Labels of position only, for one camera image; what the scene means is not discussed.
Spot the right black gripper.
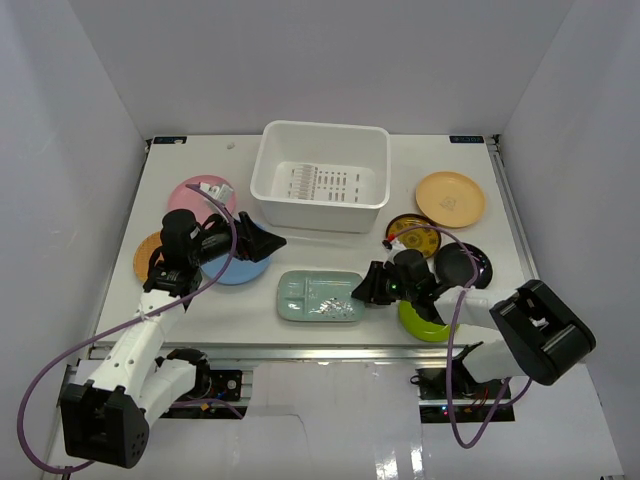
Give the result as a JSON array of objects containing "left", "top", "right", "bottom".
[{"left": 352, "top": 262, "right": 417, "bottom": 306}]

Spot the blue round plate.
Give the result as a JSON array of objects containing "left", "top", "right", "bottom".
[{"left": 200, "top": 251, "right": 271, "bottom": 286}]

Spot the teal rectangular divided plate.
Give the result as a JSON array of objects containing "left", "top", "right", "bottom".
[{"left": 276, "top": 270, "right": 365, "bottom": 323}]

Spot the tan yellow round plate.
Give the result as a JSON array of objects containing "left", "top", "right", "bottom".
[{"left": 415, "top": 171, "right": 486, "bottom": 228}]

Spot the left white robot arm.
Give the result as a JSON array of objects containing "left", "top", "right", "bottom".
[{"left": 59, "top": 209, "right": 287, "bottom": 468}]

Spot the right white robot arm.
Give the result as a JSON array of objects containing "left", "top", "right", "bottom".
[{"left": 352, "top": 244, "right": 596, "bottom": 399}]

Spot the white plastic bin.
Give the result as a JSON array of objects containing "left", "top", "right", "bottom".
[{"left": 250, "top": 120, "right": 391, "bottom": 234}]

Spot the lime green round plate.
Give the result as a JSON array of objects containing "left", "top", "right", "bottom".
[{"left": 397, "top": 300, "right": 451, "bottom": 343}]

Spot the brown gold patterned plate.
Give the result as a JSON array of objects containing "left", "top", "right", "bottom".
[{"left": 385, "top": 213, "right": 442, "bottom": 259}]

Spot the black round plate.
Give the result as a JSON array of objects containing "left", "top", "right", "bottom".
[{"left": 434, "top": 243, "right": 493, "bottom": 289}]

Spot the pink round plate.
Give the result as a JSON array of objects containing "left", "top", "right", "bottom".
[{"left": 167, "top": 175, "right": 237, "bottom": 224}]

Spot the orange woven round plate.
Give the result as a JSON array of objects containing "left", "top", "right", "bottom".
[{"left": 133, "top": 231, "right": 161, "bottom": 284}]

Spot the left blue corner label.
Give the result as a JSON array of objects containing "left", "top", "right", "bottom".
[{"left": 152, "top": 136, "right": 188, "bottom": 145}]

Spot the blue corner label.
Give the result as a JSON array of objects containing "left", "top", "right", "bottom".
[
  {"left": 152, "top": 136, "right": 188, "bottom": 145},
  {"left": 449, "top": 135, "right": 485, "bottom": 144}
]

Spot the right blue corner label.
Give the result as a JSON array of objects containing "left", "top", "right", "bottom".
[{"left": 449, "top": 135, "right": 485, "bottom": 144}]

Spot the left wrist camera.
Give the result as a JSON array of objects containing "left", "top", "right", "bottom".
[{"left": 199, "top": 182, "right": 235, "bottom": 206}]

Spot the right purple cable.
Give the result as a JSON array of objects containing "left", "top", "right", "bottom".
[{"left": 387, "top": 222, "right": 534, "bottom": 449}]

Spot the purple cable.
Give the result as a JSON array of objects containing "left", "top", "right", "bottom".
[
  {"left": 17, "top": 183, "right": 246, "bottom": 473},
  {"left": 387, "top": 222, "right": 534, "bottom": 449}
]

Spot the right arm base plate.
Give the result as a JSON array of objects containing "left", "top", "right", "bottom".
[{"left": 409, "top": 344, "right": 516, "bottom": 424}]

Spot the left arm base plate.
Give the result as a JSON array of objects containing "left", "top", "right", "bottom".
[{"left": 156, "top": 348, "right": 243, "bottom": 420}]

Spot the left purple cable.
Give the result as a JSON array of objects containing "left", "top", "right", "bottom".
[{"left": 17, "top": 183, "right": 246, "bottom": 473}]

